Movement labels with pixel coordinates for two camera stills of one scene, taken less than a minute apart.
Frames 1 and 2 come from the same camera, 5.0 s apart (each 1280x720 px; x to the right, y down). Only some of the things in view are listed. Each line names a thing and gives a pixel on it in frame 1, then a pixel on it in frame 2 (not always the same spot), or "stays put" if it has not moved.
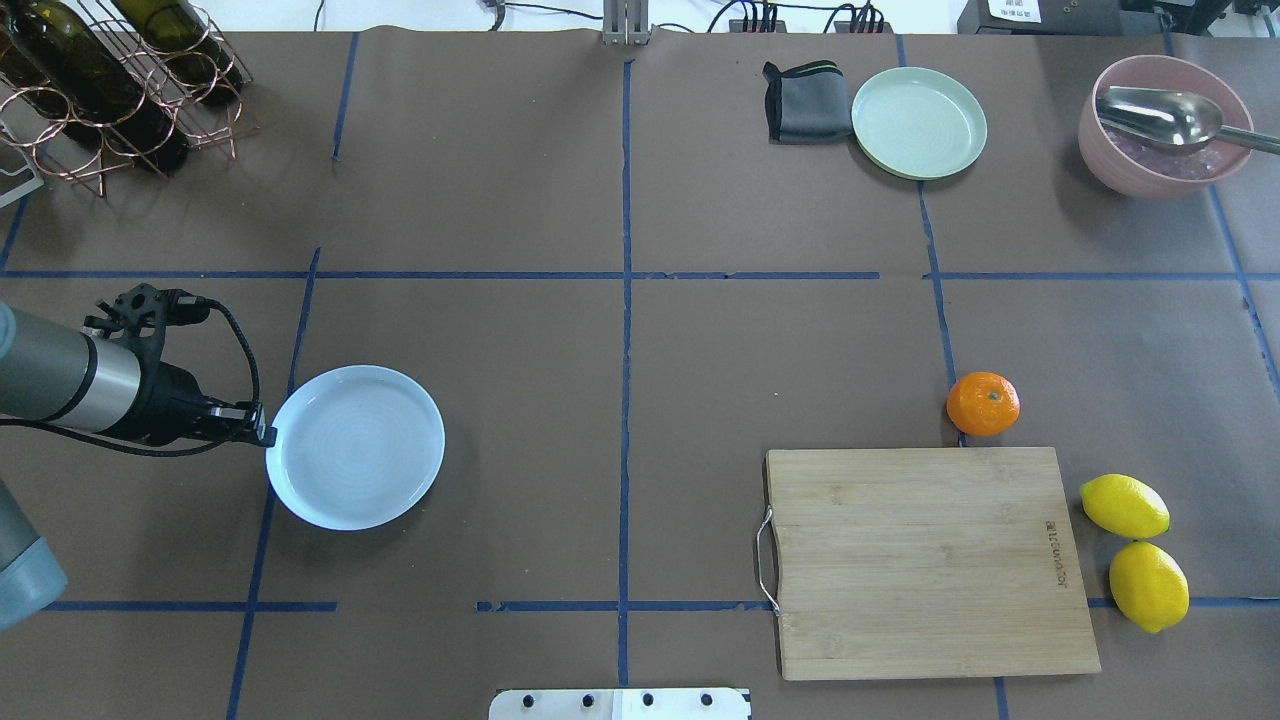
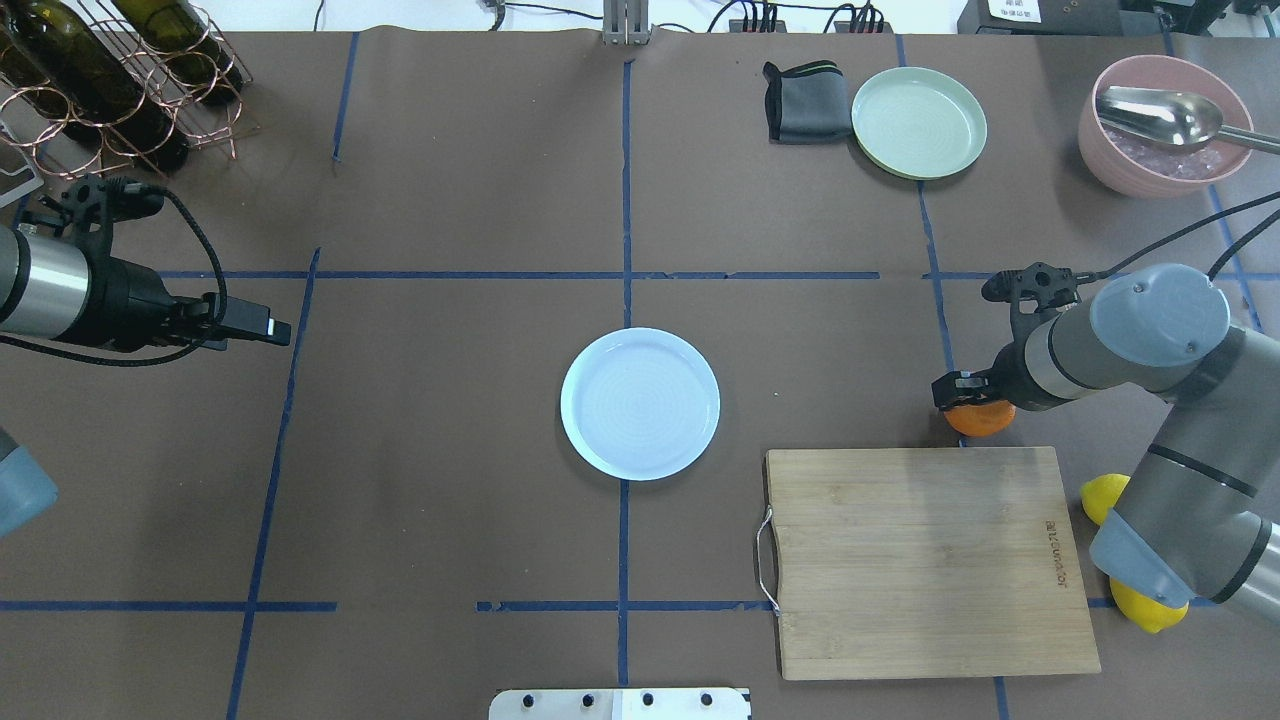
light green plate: (917, 123) stays put
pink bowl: (1141, 171) stays put
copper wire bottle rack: (135, 93) stays put
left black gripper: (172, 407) to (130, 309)
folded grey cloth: (807, 103) stays put
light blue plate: (358, 447) to (640, 404)
